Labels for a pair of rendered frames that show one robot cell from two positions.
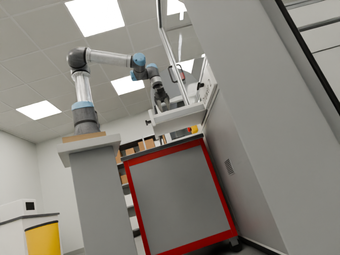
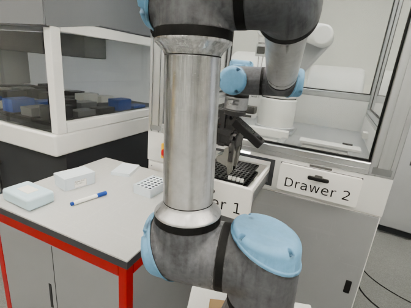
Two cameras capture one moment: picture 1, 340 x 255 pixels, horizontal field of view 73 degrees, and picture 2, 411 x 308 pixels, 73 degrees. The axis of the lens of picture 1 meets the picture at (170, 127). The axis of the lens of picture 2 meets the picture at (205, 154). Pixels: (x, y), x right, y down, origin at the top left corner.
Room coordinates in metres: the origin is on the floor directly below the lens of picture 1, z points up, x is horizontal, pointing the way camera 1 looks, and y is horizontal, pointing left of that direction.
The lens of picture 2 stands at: (1.04, 0.83, 1.27)
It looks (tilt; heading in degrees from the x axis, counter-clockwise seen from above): 18 degrees down; 298
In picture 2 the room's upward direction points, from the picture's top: 5 degrees clockwise
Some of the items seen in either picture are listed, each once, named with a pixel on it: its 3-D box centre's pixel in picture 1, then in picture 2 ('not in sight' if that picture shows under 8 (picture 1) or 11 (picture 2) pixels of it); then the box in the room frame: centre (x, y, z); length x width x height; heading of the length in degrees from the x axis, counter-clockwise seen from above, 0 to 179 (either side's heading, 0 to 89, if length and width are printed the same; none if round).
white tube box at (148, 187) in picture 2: not in sight; (151, 186); (1.72, 0.01, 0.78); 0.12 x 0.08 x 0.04; 92
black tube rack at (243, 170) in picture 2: not in sight; (228, 175); (1.43, -0.10, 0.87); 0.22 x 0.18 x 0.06; 95
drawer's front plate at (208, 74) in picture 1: (207, 89); (317, 183); (1.13, -0.25, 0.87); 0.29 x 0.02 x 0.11; 5
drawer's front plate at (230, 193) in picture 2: (153, 125); (207, 194); (1.42, 0.10, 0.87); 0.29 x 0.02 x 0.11; 5
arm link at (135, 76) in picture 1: (138, 73); (240, 80); (1.35, 0.09, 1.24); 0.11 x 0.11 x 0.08; 15
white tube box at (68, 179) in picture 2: not in sight; (74, 178); (1.99, 0.16, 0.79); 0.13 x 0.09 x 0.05; 82
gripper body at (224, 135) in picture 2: (159, 93); (230, 128); (1.41, 0.00, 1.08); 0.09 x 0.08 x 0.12; 5
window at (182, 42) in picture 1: (177, 35); (271, 11); (1.41, -0.25, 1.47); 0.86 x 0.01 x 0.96; 5
